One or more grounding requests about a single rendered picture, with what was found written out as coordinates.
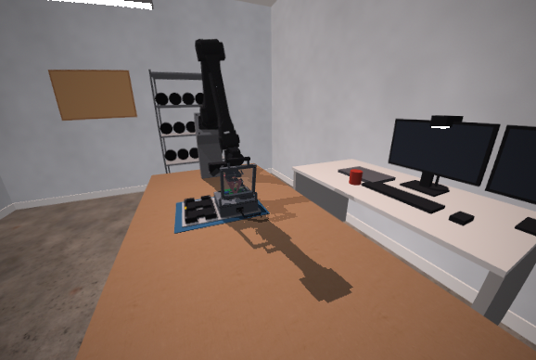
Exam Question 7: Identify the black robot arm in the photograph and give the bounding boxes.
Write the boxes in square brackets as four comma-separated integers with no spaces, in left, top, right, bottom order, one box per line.
[195,39,243,176]

